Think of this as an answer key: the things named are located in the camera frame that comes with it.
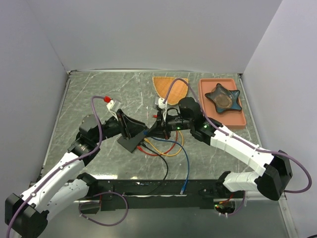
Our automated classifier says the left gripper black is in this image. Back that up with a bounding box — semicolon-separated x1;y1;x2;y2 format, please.
93;109;148;143

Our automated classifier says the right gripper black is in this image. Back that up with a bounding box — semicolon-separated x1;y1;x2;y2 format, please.
147;110;193;140

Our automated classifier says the black network switch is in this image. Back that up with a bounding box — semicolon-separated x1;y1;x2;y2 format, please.
117;131;146;153

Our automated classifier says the blue ethernet cable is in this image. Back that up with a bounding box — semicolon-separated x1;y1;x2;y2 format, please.
143;131;191;195

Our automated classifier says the yellow ethernet cable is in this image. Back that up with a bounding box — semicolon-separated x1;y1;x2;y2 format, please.
144;130;185;158

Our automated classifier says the black ethernet cable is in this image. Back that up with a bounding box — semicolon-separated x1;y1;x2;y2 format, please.
123;141;169;195

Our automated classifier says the red ethernet cable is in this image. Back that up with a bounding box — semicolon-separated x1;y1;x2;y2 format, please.
136;114;179;157

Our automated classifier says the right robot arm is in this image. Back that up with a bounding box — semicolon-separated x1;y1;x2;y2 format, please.
147;97;292;201

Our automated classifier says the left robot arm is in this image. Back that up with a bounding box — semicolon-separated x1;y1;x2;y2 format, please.
4;110;146;238

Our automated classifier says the orange woven basket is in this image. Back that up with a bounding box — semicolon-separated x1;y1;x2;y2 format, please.
153;76;188;106

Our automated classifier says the blue star-shaped dish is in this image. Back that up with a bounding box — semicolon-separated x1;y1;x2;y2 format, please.
205;83;242;114

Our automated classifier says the pink rectangular tray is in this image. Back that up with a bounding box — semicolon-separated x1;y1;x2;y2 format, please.
198;78;246;129

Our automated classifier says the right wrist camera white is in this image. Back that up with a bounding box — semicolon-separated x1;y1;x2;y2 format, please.
154;97;167;121

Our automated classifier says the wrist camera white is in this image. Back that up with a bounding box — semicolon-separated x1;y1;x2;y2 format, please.
104;96;122;120
154;97;167;121

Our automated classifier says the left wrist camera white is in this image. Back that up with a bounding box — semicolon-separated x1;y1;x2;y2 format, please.
104;96;122;120

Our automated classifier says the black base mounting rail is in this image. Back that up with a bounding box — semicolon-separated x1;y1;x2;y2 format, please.
49;177;248;211

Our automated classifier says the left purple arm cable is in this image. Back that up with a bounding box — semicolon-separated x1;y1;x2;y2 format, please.
5;95;129;238

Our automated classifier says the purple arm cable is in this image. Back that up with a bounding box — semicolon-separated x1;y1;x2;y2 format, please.
162;78;313;219
5;95;129;238

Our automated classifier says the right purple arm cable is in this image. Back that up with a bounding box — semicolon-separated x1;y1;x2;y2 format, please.
162;78;313;219

